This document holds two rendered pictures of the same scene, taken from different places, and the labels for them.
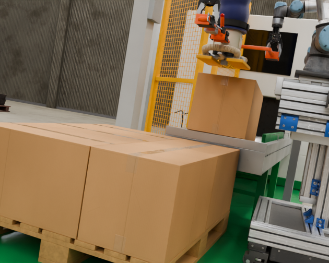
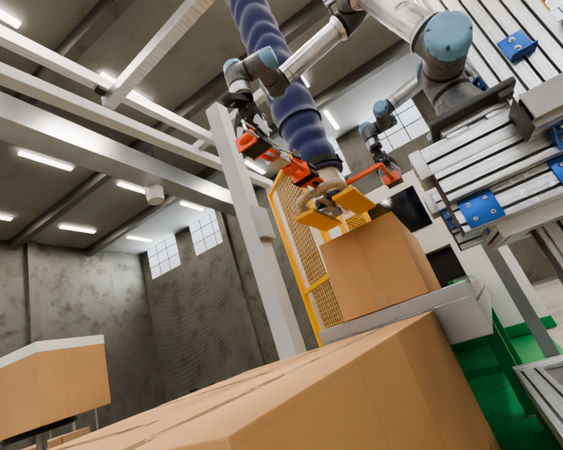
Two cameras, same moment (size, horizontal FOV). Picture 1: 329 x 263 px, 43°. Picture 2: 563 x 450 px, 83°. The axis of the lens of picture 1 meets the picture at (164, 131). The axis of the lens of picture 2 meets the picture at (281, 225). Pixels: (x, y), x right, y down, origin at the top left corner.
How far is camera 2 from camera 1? 1.31 m
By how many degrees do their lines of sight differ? 25
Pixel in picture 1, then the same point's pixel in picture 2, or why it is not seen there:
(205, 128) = (367, 308)
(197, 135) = (363, 324)
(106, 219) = not seen: outside the picture
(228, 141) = (408, 308)
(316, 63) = (453, 98)
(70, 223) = not seen: outside the picture
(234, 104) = (384, 255)
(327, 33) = (436, 30)
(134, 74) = (273, 298)
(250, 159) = (457, 316)
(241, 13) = (320, 145)
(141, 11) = (251, 236)
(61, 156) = not seen: outside the picture
